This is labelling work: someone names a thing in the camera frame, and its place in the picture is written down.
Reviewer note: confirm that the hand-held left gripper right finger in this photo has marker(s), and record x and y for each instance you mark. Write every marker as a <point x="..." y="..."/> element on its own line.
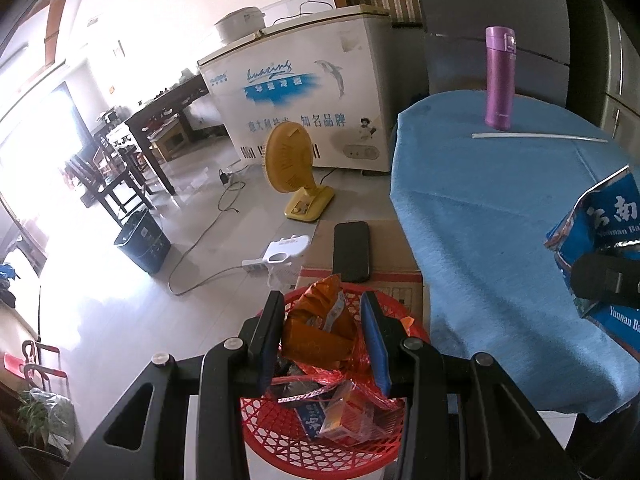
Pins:
<point x="376" y="350"/>

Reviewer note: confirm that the silver refrigerator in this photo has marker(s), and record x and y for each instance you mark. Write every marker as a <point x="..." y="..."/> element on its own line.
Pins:
<point x="615" y="60"/>

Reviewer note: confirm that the blue toothpaste box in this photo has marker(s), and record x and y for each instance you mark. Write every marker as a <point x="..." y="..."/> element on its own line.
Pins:
<point x="600" y="215"/>

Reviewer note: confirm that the cardboard box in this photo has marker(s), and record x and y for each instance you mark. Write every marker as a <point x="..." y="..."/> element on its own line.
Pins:
<point x="395" y="260"/>

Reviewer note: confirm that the red stool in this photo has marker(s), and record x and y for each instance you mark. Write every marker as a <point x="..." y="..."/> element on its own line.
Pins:
<point x="15" y="362"/>

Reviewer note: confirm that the orange snack bag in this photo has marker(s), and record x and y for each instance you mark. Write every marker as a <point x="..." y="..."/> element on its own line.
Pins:
<point x="312" y="340"/>

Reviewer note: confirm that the orange white carton box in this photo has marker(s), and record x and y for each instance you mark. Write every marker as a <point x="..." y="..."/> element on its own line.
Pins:
<point x="345" y="412"/>

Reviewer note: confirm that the white chest freezer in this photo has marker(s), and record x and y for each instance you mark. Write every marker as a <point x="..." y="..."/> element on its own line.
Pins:
<point x="300" y="85"/>

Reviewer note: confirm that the dark waste bin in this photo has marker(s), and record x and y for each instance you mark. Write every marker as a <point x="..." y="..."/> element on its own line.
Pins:
<point x="142" y="245"/>

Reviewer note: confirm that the blue tablecloth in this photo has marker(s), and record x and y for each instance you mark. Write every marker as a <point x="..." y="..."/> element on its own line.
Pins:
<point x="475" y="210"/>

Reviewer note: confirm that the black power adapter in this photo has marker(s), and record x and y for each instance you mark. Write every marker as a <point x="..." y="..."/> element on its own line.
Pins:
<point x="224" y="177"/>

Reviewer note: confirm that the white straw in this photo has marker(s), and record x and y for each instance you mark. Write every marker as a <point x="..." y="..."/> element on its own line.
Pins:
<point x="540" y="136"/>

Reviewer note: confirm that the red plastic basket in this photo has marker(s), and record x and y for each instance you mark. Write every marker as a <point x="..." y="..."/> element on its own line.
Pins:
<point x="280" y="435"/>

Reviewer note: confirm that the dark wooden chair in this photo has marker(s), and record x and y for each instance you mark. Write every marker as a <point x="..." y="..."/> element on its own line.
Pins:
<point x="87" y="175"/>

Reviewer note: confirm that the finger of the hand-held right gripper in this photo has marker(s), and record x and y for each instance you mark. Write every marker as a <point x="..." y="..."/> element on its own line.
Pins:
<point x="600" y="280"/>

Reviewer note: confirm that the low wooden stool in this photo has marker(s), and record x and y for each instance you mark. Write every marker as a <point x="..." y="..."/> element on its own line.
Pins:
<point x="170" y="142"/>

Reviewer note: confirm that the white plastic device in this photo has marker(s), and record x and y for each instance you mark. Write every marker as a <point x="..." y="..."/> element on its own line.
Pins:
<point x="287" y="246"/>

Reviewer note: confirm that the black phone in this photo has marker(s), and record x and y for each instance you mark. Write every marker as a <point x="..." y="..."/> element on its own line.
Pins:
<point x="351" y="252"/>

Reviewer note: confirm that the grey cabinet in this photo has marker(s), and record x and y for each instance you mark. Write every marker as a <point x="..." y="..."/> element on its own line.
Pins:
<point x="475" y="0"/>

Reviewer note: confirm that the potted plant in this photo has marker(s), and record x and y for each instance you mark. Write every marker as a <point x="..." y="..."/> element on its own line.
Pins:
<point x="45" y="415"/>

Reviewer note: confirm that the white rice cooker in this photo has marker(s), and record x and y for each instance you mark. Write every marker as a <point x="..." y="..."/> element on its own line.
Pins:
<point x="240" y="25"/>

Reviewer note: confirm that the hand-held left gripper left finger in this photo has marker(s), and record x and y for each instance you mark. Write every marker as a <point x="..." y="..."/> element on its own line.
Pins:
<point x="267" y="340"/>

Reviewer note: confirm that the white blue-print packet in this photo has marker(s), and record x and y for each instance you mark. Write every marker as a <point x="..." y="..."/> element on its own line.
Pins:
<point x="310" y="417"/>

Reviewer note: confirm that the white power strip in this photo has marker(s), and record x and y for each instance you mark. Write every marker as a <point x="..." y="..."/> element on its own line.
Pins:
<point x="255" y="265"/>

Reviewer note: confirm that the dark wrapper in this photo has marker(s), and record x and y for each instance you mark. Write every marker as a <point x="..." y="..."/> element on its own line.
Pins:
<point x="295" y="385"/>

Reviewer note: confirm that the purple thermos bottle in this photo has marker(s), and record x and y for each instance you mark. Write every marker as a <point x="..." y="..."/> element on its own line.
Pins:
<point x="499" y="85"/>

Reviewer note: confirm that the dark wooden table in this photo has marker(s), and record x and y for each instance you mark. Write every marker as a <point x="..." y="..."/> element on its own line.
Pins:
<point x="165" y="100"/>

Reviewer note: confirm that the yellow electric fan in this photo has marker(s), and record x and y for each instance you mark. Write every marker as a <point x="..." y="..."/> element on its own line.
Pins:
<point x="287" y="155"/>

